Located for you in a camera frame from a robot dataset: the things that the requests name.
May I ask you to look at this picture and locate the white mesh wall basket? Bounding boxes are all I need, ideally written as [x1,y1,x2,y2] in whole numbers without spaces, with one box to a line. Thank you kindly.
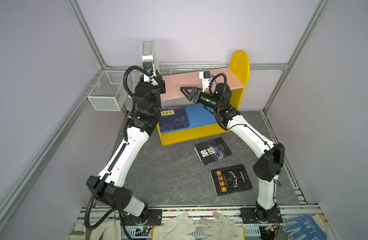
[87,70,128,112]

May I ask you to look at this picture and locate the white wire basket behind shelf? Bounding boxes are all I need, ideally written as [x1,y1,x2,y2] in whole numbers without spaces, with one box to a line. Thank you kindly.
[132,61,230,94]

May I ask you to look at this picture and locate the white book black lettering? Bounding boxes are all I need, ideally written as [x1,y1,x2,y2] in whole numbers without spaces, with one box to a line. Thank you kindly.
[141,40,159,77]

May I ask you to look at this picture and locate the blue book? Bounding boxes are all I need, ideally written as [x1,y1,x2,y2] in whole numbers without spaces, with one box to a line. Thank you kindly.
[159,107,190,133]

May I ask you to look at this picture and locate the white work glove centre-left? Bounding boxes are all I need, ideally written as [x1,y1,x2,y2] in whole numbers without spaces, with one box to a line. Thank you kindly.
[151,212,197,240]

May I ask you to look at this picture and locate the white work glove centre-right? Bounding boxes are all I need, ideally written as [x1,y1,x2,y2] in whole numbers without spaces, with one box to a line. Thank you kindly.
[197,212,246,240]

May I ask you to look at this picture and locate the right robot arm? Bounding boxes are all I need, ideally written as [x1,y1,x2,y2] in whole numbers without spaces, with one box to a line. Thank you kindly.
[180,83,285,223]

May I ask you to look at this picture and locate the black wolf cover book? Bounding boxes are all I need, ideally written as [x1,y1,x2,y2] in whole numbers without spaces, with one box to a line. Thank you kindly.
[194,137,232,166]

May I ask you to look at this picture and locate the black book yellow title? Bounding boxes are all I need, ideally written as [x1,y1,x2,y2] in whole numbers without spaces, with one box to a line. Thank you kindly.
[210,165,253,197]

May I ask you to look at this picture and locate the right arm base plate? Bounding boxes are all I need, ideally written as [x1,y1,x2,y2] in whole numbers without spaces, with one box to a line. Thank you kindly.
[240,206,283,224]

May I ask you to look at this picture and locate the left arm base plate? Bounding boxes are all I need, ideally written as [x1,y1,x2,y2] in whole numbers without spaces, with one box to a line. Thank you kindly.
[121,209,162,226]

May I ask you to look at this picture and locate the yellow bookshelf pink blue shelves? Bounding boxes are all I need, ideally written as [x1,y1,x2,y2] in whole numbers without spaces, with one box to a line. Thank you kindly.
[157,51,250,146]

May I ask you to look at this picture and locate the white work glove left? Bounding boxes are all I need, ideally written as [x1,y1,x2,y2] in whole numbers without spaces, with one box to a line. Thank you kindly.
[69,221,122,240]

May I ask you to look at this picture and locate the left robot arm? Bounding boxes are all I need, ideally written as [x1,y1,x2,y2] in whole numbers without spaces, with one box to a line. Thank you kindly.
[84,78,165,231]

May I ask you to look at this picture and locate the blue dotted work glove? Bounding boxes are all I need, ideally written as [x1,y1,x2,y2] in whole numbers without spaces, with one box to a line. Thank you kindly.
[283,214,328,240]

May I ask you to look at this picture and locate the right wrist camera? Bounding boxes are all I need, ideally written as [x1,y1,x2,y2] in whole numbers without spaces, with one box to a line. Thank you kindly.
[199,71,214,92]

